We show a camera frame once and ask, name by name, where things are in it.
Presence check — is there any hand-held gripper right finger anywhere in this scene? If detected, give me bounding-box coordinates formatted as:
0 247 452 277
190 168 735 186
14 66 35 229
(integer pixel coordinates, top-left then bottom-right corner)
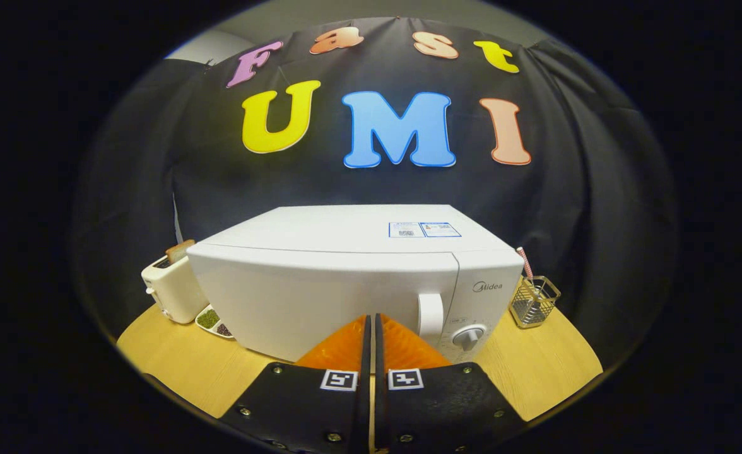
374 313 528 454

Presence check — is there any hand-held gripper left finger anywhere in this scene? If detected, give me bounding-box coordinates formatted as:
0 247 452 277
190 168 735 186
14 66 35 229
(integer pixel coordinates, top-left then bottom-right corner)
220 313 372 454

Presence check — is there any white microwave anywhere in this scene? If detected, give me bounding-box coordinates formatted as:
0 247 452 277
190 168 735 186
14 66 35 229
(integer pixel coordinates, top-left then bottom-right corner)
186 204 526 365

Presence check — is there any white divided bean tray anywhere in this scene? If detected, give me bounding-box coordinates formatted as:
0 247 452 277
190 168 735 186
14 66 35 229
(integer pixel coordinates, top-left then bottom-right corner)
195 304 236 340

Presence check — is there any red striped straw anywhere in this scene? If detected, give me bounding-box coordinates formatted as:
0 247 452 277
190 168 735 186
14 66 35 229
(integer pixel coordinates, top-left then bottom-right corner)
515 246 536 281

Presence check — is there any cream toaster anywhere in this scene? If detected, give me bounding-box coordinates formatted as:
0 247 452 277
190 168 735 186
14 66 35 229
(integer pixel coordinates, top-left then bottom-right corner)
141 243 209 325

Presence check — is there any brown toast slice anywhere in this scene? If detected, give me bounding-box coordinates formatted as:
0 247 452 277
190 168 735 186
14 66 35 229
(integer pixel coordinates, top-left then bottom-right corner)
165 239 196 264

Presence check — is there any wire mesh holder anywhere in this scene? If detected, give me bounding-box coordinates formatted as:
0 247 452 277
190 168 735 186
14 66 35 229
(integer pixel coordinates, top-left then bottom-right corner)
509 276 562 329

